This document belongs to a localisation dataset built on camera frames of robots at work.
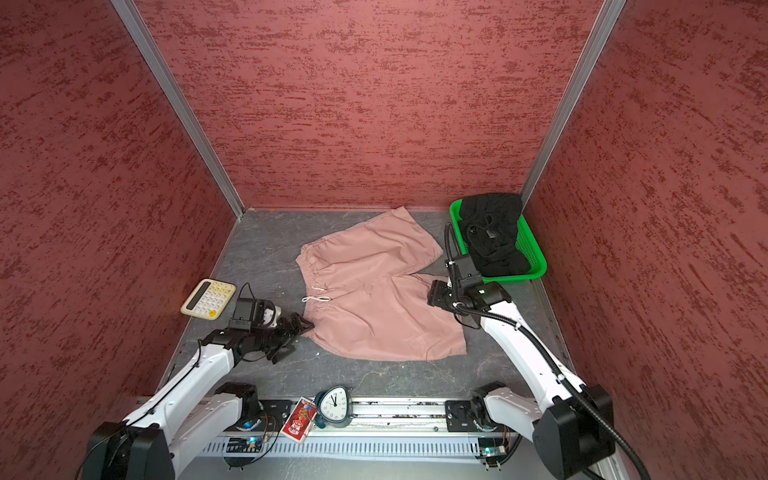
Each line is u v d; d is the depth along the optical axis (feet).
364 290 3.11
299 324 2.53
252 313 2.22
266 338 2.34
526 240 3.38
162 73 2.66
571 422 1.25
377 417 2.49
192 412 1.63
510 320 1.62
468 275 2.02
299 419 2.37
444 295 2.33
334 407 2.38
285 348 2.45
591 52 2.53
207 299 3.04
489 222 3.59
